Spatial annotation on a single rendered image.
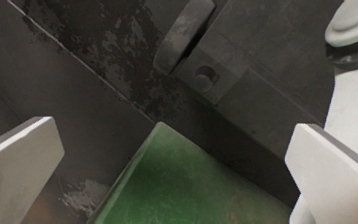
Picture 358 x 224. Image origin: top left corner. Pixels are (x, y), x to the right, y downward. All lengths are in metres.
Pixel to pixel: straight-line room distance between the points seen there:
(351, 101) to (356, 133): 0.05
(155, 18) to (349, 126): 0.54
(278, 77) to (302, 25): 0.10
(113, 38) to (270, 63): 0.49
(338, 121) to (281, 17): 0.23
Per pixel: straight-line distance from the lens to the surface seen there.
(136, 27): 0.69
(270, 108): 0.48
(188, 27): 0.43
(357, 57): 0.32
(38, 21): 0.91
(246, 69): 0.44
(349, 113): 0.28
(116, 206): 0.56
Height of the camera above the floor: 0.60
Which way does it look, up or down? 54 degrees down
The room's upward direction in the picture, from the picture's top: 153 degrees counter-clockwise
